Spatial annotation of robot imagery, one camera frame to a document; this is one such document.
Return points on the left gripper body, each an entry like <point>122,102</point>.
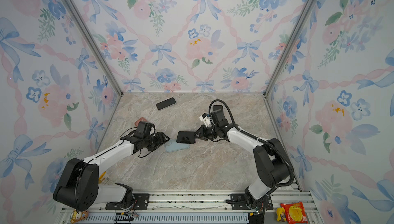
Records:
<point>149,141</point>

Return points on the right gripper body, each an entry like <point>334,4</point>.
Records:
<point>211,132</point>

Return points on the light blue phone case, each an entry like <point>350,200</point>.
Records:
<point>173,146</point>

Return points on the black phone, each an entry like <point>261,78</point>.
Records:
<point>166,103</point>
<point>217,108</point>
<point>186,137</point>

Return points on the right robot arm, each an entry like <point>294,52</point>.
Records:
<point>272,163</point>

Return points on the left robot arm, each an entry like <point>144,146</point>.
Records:
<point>79,186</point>

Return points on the pink phone case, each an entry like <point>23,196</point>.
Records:
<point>142,119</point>

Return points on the yellow snack packet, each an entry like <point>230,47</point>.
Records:
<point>103,179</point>

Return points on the yellow toy figure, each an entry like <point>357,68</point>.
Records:
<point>281,216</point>

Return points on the monkey plush toy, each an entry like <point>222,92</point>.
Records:
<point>78,216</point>

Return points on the red snack packet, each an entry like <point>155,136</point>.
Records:
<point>295,213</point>

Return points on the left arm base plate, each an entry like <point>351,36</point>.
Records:
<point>139,201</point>

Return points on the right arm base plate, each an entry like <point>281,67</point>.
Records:
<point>239,202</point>

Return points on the aluminium rail frame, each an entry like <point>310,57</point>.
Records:
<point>201,207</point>

